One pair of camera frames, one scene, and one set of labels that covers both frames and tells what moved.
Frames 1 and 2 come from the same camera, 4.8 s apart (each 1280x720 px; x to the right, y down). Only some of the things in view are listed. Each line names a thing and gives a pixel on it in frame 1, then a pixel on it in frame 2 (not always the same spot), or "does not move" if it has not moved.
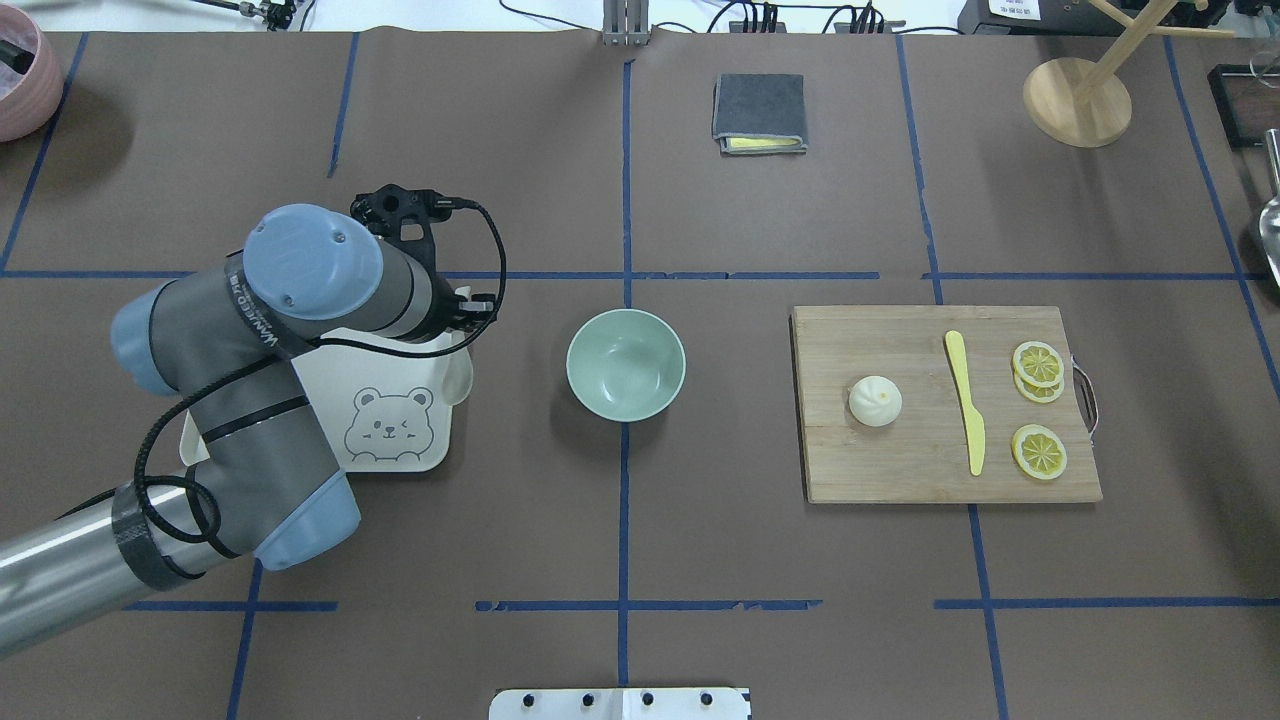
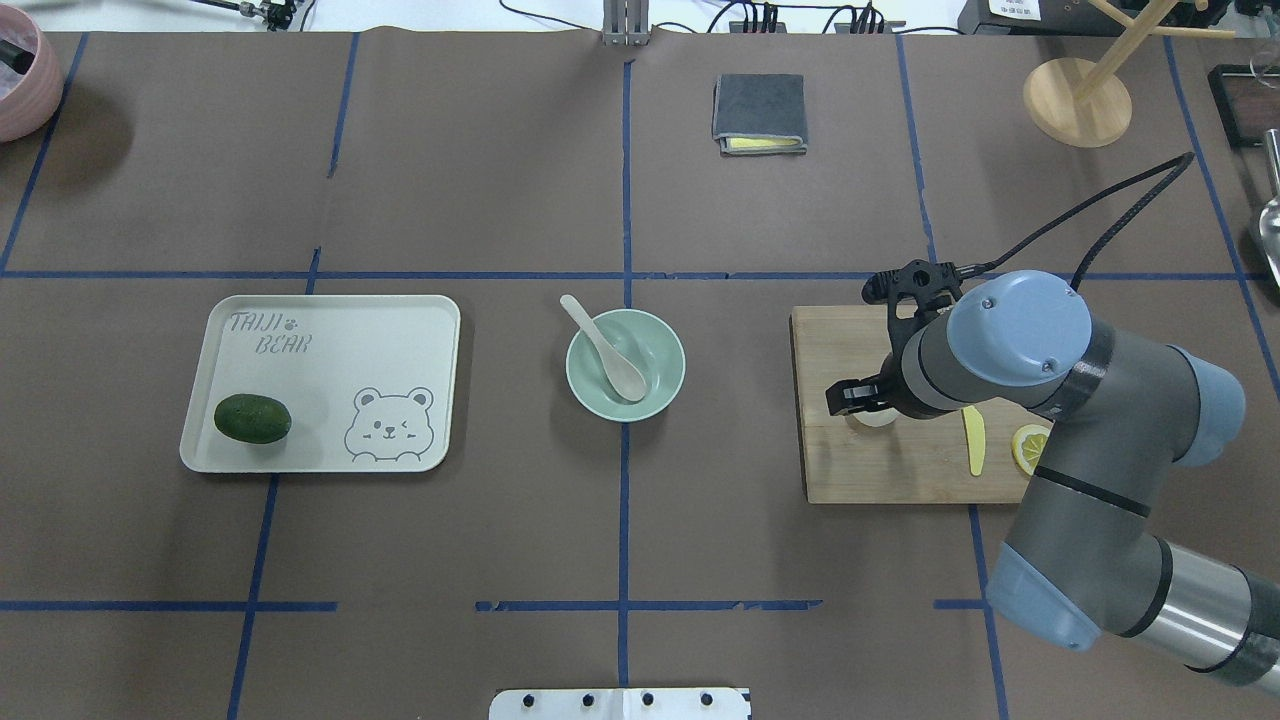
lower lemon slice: (1039, 452) does not move
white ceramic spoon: (457, 378) to (623, 371)
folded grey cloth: (759, 114) does not move
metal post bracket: (626, 22) does not move
